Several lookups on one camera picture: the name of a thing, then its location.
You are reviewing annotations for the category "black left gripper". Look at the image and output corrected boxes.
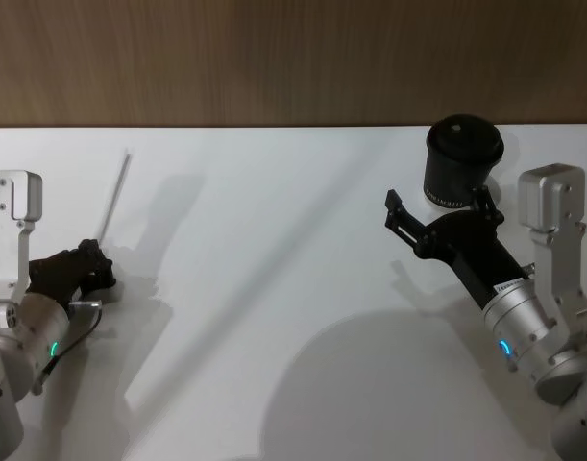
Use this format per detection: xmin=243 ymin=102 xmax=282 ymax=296
xmin=26 ymin=237 xmax=118 ymax=306

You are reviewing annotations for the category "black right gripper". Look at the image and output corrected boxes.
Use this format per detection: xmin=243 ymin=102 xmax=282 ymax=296
xmin=383 ymin=183 xmax=533 ymax=312

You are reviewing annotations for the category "thin grey rod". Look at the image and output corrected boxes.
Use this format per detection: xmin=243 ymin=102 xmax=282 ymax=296
xmin=97 ymin=150 xmax=133 ymax=245

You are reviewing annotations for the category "black cup with lid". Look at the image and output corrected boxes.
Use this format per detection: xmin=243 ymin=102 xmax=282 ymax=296
xmin=422 ymin=112 xmax=507 ymax=213

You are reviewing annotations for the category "thin dark gripper cable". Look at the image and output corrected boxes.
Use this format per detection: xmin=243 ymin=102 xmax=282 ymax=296
xmin=32 ymin=300 xmax=105 ymax=396

